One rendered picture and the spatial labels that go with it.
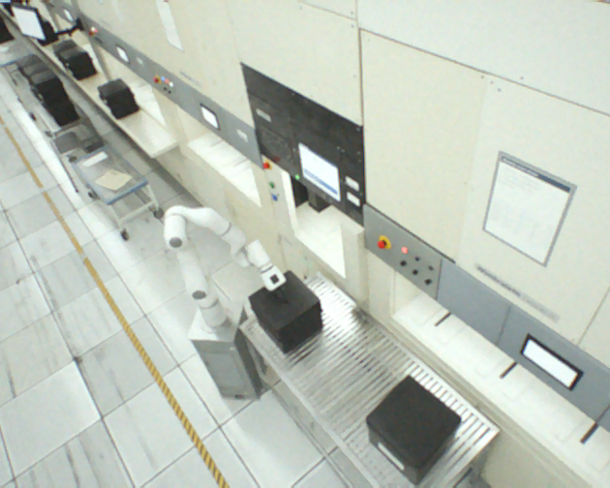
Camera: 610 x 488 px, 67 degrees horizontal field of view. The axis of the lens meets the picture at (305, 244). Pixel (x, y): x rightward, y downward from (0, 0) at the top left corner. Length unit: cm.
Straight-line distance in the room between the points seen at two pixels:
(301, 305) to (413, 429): 81
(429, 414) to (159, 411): 201
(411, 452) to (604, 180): 125
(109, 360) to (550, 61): 344
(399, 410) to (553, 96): 136
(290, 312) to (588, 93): 166
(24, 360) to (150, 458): 143
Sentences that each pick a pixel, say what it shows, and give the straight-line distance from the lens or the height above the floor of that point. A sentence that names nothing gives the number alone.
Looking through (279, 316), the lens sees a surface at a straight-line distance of 239.
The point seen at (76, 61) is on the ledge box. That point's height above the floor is 101.
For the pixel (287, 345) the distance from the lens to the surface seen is 249.
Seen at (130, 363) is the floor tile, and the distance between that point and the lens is 381.
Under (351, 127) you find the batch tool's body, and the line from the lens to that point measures 188.
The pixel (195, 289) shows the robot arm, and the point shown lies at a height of 117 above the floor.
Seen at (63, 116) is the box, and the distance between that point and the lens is 592.
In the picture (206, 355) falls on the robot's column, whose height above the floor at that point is 57.
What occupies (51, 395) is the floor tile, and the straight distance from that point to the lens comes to 398.
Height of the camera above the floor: 294
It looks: 46 degrees down
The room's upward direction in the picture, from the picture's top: 10 degrees counter-clockwise
